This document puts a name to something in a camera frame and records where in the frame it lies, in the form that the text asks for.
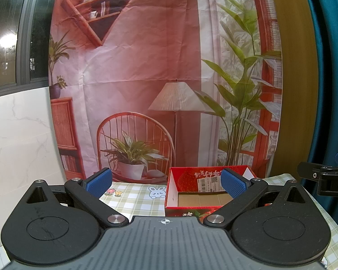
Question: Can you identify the printed living room backdrop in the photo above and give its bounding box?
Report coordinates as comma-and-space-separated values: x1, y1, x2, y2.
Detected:
48, 0, 282, 183

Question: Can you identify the dark window frame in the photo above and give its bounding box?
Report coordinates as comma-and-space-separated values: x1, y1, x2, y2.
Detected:
0, 0, 55, 96

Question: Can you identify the teal curtain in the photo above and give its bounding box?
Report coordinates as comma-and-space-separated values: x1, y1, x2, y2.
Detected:
300, 0, 338, 231

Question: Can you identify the green checked tablecloth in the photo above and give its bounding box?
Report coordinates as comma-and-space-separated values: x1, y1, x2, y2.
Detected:
99, 182, 338, 269

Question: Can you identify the red strawberry cardboard box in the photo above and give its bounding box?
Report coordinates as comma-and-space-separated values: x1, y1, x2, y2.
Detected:
165, 165, 256, 220

